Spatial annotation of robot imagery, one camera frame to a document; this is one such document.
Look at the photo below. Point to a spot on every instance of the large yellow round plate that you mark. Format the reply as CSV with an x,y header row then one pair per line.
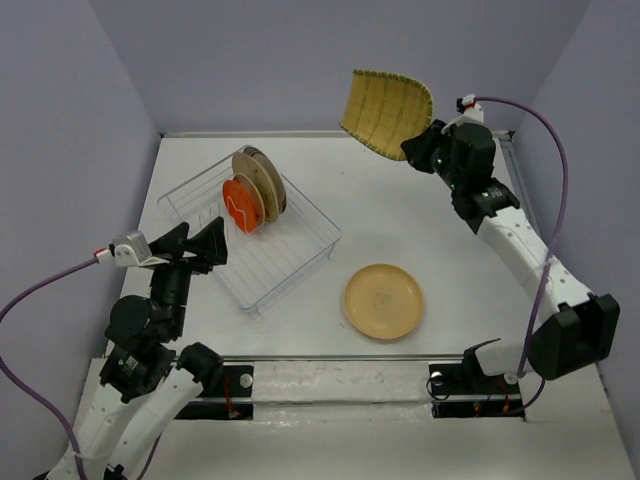
x,y
383,302

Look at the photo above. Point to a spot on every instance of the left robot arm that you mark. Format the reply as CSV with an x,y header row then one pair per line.
x,y
143,384

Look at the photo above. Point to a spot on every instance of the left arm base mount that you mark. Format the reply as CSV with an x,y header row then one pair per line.
x,y
229,400

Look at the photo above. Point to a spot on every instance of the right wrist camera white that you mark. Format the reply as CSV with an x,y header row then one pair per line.
x,y
470,112

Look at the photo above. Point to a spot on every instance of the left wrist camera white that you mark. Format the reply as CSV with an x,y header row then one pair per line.
x,y
128,251

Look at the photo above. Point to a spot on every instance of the yellow bamboo pattern plate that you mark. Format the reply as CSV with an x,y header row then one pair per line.
x,y
384,109

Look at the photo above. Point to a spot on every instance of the beige floral square plate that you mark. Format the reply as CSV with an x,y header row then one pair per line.
x,y
259,176

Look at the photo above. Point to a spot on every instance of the small beige flower plate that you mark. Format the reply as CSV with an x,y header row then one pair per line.
x,y
255,197

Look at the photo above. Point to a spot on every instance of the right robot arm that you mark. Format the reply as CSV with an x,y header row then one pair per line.
x,y
570,327

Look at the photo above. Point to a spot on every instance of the clear wire dish rack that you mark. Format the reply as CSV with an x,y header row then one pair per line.
x,y
265,264

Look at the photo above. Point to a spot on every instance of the orange round plate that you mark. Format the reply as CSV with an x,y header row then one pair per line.
x,y
240,205

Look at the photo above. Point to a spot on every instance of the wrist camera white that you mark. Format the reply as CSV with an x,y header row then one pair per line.
x,y
128,251
470,112

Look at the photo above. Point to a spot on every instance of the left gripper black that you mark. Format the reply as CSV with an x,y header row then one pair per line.
x,y
210,241

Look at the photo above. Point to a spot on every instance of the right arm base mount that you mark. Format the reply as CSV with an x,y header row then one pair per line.
x,y
461,390

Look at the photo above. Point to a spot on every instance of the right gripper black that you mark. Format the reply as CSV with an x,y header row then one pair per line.
x,y
417,148

